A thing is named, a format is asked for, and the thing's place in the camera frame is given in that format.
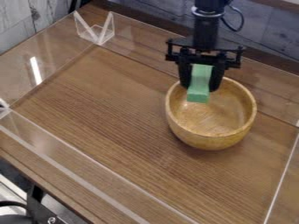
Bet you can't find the black table frame bracket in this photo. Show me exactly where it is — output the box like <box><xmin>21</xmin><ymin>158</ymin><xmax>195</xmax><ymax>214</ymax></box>
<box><xmin>24</xmin><ymin>184</ymin><xmax>80</xmax><ymax>224</ymax></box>

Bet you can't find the clear acrylic tray wall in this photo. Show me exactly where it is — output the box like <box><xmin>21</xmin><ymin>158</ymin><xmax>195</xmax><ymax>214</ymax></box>
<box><xmin>0</xmin><ymin>10</ymin><xmax>299</xmax><ymax>224</ymax></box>

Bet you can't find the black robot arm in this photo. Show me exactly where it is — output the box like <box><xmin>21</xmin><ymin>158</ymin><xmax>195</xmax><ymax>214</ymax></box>
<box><xmin>164</xmin><ymin>0</ymin><xmax>244</xmax><ymax>92</ymax></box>

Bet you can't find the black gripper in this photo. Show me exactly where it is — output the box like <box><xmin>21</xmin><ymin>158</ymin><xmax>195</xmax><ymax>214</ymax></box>
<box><xmin>164</xmin><ymin>37</ymin><xmax>246</xmax><ymax>92</ymax></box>

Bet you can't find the green rectangular block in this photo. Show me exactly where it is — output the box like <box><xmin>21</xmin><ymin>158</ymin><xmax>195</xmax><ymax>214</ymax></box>
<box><xmin>187</xmin><ymin>64</ymin><xmax>212</xmax><ymax>103</ymax></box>

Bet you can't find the black cable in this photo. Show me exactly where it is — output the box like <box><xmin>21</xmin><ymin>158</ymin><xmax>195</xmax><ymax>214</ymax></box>
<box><xmin>0</xmin><ymin>200</ymin><xmax>28</xmax><ymax>210</ymax></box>

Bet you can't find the wooden bowl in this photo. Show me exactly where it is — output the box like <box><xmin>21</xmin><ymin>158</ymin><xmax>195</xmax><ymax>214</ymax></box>
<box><xmin>164</xmin><ymin>77</ymin><xmax>258</xmax><ymax>151</ymax></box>

